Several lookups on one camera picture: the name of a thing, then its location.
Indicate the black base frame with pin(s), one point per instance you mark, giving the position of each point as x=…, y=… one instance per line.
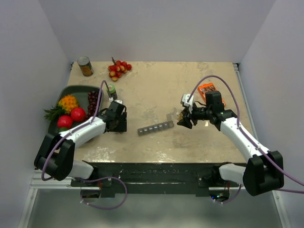
x=154, y=178

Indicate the red cherry bunch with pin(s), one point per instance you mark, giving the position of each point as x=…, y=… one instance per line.
x=118, y=68

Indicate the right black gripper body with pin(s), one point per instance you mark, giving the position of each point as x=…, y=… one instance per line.
x=200, y=113

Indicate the grey weekly pill organizer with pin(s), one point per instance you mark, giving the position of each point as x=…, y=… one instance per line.
x=159, y=127

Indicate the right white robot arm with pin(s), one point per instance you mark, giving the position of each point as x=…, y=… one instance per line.
x=262, y=171

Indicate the green lid bottle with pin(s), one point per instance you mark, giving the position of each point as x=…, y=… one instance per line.
x=111, y=90

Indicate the dark purple grape bunch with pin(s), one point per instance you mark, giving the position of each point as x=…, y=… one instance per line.
x=92, y=100

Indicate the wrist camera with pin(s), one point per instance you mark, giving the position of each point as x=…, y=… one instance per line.
x=187, y=100
x=115, y=100

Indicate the red toy apple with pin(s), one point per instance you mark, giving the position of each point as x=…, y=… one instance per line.
x=78, y=114

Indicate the tin food can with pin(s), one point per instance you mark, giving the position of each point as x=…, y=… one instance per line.
x=85, y=66

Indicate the dark grey tray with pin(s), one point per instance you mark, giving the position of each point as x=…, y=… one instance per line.
x=81, y=94

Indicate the orange cardboard box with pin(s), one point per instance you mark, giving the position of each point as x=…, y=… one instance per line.
x=203, y=89

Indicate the green toy lime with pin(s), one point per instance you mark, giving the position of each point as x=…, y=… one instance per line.
x=63, y=129

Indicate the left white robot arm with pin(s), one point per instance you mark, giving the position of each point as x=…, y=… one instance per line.
x=55, y=157

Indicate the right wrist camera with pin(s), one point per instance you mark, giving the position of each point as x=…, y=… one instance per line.
x=187, y=100

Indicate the red toy fruit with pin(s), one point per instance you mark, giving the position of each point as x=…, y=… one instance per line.
x=65, y=121

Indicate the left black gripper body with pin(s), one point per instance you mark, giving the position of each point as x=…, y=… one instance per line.
x=120, y=125

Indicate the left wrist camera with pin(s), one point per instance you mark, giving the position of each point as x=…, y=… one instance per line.
x=115, y=100

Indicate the toy pineapple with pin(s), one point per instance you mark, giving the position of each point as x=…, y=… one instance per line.
x=64, y=107

